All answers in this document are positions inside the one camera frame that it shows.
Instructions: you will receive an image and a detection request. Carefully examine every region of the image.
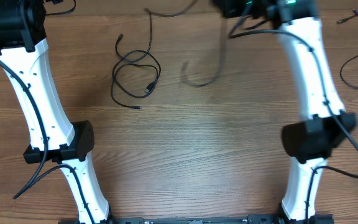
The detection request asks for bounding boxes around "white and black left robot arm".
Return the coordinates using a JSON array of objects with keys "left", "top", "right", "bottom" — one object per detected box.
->
[{"left": 0, "top": 0, "right": 112, "bottom": 223}]

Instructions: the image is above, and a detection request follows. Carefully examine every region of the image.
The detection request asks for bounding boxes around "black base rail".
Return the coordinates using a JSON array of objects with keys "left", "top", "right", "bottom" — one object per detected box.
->
[{"left": 57, "top": 213, "right": 335, "bottom": 224}]

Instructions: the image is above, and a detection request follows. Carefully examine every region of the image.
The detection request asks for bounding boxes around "black thin USB cable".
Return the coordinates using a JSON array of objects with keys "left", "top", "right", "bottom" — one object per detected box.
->
[{"left": 114, "top": 0, "right": 200, "bottom": 63}]

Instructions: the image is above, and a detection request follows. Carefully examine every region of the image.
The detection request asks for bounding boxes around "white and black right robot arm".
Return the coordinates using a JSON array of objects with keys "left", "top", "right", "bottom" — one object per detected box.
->
[{"left": 213, "top": 0, "right": 356, "bottom": 223}]

